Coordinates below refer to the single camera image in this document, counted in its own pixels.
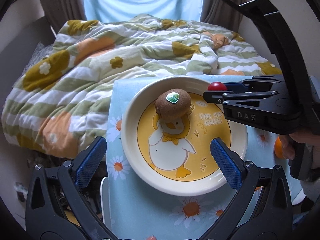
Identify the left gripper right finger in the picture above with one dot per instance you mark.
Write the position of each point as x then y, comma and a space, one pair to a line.
229, 163

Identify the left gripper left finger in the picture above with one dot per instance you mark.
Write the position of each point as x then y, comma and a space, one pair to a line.
87, 162

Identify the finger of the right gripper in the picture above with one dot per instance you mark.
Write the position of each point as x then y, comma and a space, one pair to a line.
255, 83
219, 96

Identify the red cherry tomato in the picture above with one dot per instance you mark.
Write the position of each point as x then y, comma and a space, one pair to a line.
217, 86

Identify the brown kiwi with sticker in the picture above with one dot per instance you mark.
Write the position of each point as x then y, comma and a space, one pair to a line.
173, 104

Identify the medium orange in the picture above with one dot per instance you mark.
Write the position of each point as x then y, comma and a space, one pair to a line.
278, 151

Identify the right hand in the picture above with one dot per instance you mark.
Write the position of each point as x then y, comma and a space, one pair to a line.
302, 136

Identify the cream duck plate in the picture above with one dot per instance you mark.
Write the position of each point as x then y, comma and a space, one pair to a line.
174, 156

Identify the blue daisy tablecloth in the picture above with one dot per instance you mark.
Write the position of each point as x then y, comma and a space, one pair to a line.
139, 210

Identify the green striped floral quilt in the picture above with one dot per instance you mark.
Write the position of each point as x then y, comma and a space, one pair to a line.
61, 103

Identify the right brown curtain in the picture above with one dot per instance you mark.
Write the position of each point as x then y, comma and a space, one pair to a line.
219, 13

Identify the brown curtain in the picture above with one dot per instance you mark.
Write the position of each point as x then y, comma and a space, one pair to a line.
58, 12
219, 13

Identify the grey bed headboard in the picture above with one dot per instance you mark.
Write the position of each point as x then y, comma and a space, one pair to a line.
16, 55

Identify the left brown curtain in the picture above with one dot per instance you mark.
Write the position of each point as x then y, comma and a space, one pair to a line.
58, 12

